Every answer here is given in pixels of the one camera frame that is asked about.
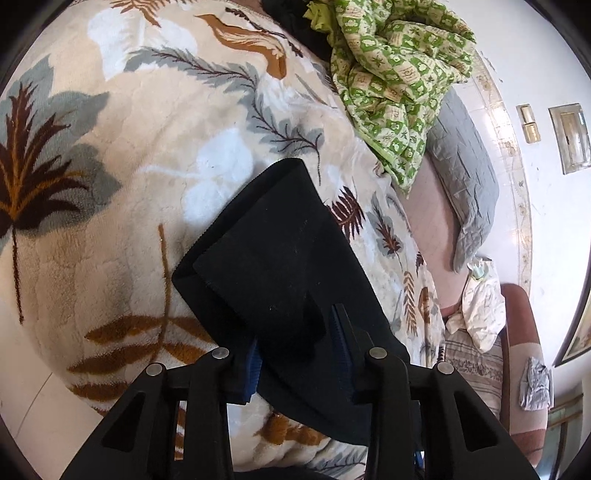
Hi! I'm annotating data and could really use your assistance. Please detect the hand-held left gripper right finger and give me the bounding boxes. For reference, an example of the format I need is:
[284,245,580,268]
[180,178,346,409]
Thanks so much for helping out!
[330,304,541,480]

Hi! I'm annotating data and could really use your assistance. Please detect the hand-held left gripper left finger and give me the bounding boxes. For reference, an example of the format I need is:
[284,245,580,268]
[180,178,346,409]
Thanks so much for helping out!
[60,339,264,480]

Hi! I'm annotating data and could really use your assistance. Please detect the black pants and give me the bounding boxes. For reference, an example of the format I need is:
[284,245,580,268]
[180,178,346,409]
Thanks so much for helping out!
[172,158,411,446]

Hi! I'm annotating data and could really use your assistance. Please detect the striped pillow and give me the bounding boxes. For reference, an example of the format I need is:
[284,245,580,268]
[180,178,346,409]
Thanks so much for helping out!
[436,335,505,418]

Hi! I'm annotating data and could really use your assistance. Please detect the pink bed sheet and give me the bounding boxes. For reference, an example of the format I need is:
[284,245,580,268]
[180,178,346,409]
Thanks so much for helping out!
[406,152,467,319]

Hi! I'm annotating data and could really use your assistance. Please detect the cream printed cloth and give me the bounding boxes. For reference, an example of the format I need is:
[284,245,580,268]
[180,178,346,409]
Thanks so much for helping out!
[445,258,506,354]

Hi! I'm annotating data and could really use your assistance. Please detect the grey crumpled cloth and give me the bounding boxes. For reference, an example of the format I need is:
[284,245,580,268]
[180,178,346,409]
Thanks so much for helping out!
[519,356,553,411]

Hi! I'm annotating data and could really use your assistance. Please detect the grey quilted pillow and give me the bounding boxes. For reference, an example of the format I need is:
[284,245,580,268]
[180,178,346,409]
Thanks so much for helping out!
[427,88,500,273]

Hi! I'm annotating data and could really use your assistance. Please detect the leaf print plush blanket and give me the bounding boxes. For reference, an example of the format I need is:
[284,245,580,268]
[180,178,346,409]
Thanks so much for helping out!
[0,0,446,480]

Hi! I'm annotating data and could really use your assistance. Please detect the green patterned quilt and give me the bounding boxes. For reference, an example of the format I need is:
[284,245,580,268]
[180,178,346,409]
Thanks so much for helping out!
[303,0,477,199]

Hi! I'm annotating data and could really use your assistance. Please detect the dark cloth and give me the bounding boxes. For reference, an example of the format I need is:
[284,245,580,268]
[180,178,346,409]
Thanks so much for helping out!
[261,0,333,63]

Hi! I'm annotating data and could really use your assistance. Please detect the framed wall picture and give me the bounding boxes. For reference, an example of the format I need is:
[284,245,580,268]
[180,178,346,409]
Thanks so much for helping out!
[554,286,591,367]

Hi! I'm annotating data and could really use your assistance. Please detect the gold wall switch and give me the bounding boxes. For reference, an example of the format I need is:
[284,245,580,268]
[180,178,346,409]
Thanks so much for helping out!
[516,104,541,144]

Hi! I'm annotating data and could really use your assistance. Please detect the metal wall plate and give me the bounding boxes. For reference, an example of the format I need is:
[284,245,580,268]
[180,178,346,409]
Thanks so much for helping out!
[549,102,591,175]

